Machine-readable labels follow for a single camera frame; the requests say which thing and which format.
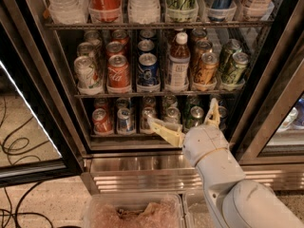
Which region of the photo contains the green can lower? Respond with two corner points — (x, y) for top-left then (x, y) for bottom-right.
(185, 106), (204, 130)

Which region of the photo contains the blue can lower right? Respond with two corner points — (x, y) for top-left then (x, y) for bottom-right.
(218, 105), (228, 130)

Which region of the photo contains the blue pepsi can front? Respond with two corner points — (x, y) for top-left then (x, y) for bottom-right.
(138, 53), (159, 86)

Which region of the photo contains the orange gold can front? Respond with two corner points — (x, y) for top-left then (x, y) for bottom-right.
(194, 52), (219, 85)

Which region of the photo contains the orange gold can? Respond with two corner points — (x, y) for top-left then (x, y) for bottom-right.
(194, 52), (219, 85)
(192, 39), (213, 67)

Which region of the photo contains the clear water bottle centre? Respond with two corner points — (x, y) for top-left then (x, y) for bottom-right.
(127, 0), (161, 24)

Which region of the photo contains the red cola can lower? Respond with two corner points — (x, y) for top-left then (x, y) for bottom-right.
(92, 108), (112, 133)

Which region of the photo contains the right clear plastic bin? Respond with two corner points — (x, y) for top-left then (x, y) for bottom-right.
(182, 189), (276, 228)

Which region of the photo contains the black floor cable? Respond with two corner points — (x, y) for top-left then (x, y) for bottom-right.
(0, 95), (55, 228)

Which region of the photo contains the green can rear right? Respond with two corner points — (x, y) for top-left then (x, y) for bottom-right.
(218, 39), (242, 73)

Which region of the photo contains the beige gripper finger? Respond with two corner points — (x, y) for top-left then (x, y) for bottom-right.
(147, 118), (185, 147)
(204, 98), (220, 127)

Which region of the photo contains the blue pepsi can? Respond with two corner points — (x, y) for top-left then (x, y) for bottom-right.
(138, 53), (159, 86)
(137, 40), (155, 55)

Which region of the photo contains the blue white can lower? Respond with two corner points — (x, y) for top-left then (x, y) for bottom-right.
(117, 107), (134, 134)

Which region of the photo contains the left clear plastic bin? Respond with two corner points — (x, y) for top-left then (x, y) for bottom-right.
(83, 192), (185, 228)

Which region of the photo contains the white diet cola can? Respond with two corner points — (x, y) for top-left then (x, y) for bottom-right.
(74, 56), (101, 88)

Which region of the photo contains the clear plastic bin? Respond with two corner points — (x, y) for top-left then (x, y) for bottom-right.
(182, 189), (276, 228)
(83, 192), (185, 228)

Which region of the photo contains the bronze can lower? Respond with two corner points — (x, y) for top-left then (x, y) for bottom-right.
(141, 106), (157, 130)

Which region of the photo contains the clear water bottle left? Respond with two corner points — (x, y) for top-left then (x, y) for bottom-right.
(48, 0), (89, 25)

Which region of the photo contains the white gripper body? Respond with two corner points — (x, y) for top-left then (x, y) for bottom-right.
(182, 124), (229, 167)

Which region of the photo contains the red cola can front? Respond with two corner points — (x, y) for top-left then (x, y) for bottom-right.
(107, 55), (130, 88)

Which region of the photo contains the open glass fridge door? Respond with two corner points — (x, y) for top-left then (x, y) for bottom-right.
(0, 0), (84, 187)

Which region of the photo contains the silver can lower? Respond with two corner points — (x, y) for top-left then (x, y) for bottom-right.
(163, 107), (181, 124)

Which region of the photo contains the red cola can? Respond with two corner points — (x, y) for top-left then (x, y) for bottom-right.
(105, 41), (126, 59)
(107, 55), (130, 88)
(92, 108), (112, 133)

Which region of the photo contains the tea bottle white cap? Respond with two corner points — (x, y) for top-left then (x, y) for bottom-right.
(165, 31), (192, 92)

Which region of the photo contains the green can front right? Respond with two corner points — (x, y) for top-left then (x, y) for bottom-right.
(221, 52), (249, 85)

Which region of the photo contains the clear water bottle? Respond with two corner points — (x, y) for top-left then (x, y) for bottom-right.
(127, 0), (161, 24)
(48, 0), (89, 25)

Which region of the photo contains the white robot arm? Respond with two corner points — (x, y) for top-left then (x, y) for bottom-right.
(147, 99), (304, 228)

